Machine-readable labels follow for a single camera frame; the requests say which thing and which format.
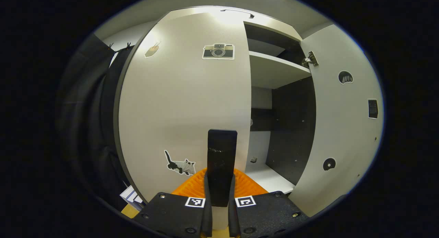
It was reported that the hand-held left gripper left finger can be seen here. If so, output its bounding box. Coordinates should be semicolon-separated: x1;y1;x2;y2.
132;168;214;238

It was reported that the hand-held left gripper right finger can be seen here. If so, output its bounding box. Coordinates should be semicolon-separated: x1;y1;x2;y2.
228;168;311;238

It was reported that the black door handle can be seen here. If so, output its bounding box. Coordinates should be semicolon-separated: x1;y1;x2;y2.
207;129;238;207

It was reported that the beige double-door shoe cabinet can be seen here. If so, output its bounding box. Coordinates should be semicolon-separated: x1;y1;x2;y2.
113;5;319;194

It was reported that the beige cabinet door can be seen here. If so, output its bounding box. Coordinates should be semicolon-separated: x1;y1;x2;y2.
118;12;252;211
288;24;384;218

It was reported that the white cabinet shelf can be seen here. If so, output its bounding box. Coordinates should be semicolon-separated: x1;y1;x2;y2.
249;51;312;90

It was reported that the metal door hinge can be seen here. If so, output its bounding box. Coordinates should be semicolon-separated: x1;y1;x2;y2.
302;51;319;68

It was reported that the black backdrop cloth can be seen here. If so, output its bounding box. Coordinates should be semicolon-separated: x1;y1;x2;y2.
57;34;138;211

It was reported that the thin black cabinet handle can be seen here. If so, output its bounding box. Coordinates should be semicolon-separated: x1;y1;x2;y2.
220;9;255;19

